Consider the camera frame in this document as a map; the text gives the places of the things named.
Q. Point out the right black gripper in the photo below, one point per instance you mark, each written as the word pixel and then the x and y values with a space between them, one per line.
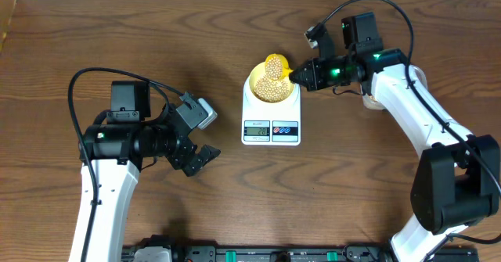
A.
pixel 313 67

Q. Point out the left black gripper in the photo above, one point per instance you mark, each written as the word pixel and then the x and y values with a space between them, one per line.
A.
pixel 180 157

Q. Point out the yellow plastic measuring scoop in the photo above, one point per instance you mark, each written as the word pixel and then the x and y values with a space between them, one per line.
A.
pixel 276 67

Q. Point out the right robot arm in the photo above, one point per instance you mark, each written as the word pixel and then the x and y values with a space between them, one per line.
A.
pixel 457 179

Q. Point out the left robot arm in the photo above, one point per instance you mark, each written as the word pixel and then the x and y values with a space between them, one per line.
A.
pixel 112 151

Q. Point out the soybeans in bowl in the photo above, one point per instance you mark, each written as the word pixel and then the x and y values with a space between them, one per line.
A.
pixel 272 91

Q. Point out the pale yellow bowl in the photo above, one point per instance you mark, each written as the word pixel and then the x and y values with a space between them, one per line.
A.
pixel 259 72

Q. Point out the white digital kitchen scale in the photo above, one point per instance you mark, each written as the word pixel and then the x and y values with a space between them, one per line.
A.
pixel 266 123

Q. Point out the clear plastic container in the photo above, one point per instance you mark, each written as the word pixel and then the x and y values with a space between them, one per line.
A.
pixel 371 103

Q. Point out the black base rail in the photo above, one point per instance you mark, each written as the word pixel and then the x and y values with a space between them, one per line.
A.
pixel 164 248

